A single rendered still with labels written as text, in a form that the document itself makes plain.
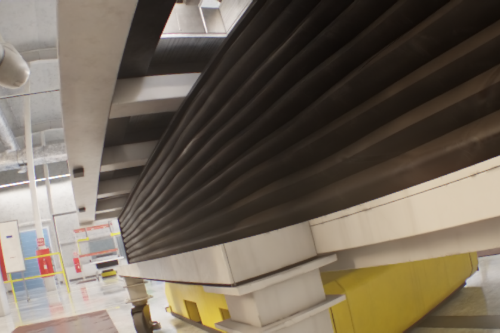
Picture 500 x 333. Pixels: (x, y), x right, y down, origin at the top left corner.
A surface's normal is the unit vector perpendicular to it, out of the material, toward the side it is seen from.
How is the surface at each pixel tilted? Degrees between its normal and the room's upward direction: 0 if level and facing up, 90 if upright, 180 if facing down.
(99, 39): 180
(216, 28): 90
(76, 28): 180
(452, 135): 38
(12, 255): 90
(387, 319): 90
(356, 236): 90
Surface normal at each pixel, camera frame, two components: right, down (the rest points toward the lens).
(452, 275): 0.42, -0.26
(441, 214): -0.87, 0.15
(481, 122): -0.74, -0.66
